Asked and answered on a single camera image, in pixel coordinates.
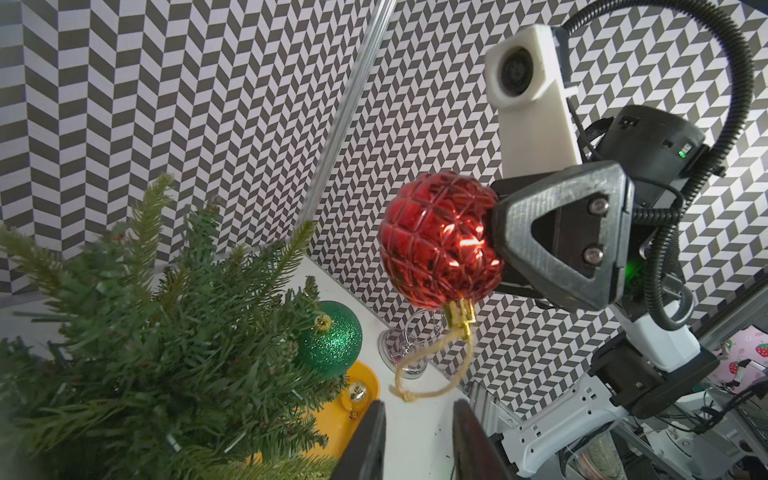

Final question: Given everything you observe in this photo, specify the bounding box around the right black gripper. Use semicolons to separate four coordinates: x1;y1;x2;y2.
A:
490;105;707;311

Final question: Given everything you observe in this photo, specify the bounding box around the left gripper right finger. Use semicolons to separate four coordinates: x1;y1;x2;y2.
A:
452;400;510;480

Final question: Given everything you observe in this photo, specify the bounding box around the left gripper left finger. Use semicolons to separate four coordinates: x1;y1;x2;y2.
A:
330;400;386;480

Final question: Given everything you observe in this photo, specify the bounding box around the small gold bell ornament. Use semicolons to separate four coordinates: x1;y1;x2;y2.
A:
341;381;369;420

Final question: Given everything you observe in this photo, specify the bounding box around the red faceted ball ornament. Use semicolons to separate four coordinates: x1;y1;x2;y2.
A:
377;170;505;406

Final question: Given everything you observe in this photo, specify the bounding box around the green glitter ball ornament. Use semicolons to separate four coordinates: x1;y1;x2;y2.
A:
296;300;363;379

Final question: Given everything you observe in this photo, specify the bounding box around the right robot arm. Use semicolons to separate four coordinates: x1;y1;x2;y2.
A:
491;105;715;478

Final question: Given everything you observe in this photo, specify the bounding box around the small green christmas tree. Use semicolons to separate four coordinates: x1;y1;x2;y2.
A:
1;174;345;479

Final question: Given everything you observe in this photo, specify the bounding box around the yellow plastic tray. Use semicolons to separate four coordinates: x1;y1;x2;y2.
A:
242;361;380;479

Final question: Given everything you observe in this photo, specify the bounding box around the clear glass right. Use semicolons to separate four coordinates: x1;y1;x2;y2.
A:
378;309;446;372

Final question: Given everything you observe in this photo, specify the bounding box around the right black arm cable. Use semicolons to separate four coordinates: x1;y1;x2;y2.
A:
560;0;756;332

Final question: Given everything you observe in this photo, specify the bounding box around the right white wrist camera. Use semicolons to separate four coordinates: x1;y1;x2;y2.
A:
484;24;581;178

